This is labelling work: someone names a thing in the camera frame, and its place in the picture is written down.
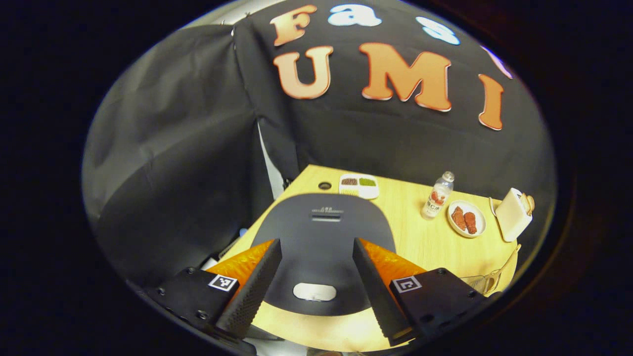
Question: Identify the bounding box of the silver and black rice cooker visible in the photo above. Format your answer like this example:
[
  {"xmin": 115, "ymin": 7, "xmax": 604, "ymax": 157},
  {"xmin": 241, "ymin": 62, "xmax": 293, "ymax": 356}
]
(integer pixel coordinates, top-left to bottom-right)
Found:
[{"xmin": 250, "ymin": 193, "xmax": 396, "ymax": 317}]

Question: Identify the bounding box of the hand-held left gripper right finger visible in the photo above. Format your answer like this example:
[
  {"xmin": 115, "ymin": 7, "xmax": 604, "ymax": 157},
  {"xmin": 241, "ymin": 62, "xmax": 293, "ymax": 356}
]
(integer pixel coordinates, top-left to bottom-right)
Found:
[{"xmin": 353, "ymin": 237, "xmax": 495, "ymax": 347}]

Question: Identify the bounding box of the clear plastic drink bottle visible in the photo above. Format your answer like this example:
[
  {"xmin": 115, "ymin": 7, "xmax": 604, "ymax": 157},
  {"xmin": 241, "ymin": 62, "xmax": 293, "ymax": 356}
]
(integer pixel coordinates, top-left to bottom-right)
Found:
[{"xmin": 421, "ymin": 171, "xmax": 455, "ymax": 221}]

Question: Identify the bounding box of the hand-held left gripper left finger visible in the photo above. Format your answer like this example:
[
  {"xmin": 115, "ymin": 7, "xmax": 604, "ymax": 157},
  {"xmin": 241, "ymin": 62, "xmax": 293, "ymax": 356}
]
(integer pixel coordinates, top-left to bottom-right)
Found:
[{"xmin": 148, "ymin": 238, "xmax": 282, "ymax": 342}]

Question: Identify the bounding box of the white divided bean dish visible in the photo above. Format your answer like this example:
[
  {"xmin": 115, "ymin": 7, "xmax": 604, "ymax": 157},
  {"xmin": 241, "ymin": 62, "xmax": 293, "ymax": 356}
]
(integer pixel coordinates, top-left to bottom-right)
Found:
[{"xmin": 339, "ymin": 174, "xmax": 380, "ymax": 200}]

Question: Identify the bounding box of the black backdrop cloth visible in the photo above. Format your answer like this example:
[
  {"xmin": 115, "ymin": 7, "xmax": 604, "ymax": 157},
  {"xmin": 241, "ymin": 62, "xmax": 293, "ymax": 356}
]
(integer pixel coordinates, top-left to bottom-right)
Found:
[{"xmin": 82, "ymin": 0, "xmax": 558, "ymax": 287}]

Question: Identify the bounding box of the wooden spoon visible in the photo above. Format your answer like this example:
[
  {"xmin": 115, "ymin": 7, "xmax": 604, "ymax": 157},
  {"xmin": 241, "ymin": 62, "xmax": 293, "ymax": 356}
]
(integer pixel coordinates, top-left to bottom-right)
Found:
[{"xmin": 487, "ymin": 244, "xmax": 522, "ymax": 292}]

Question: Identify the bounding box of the white round plate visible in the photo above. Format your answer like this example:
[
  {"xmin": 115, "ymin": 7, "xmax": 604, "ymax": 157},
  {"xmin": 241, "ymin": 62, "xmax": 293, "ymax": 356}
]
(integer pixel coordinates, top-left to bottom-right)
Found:
[{"xmin": 447, "ymin": 200, "xmax": 487, "ymax": 239}]

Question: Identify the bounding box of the white toaster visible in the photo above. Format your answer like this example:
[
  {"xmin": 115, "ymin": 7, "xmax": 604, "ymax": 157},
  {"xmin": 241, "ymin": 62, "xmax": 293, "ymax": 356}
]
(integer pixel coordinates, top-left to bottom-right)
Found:
[{"xmin": 495, "ymin": 188, "xmax": 534, "ymax": 243}]

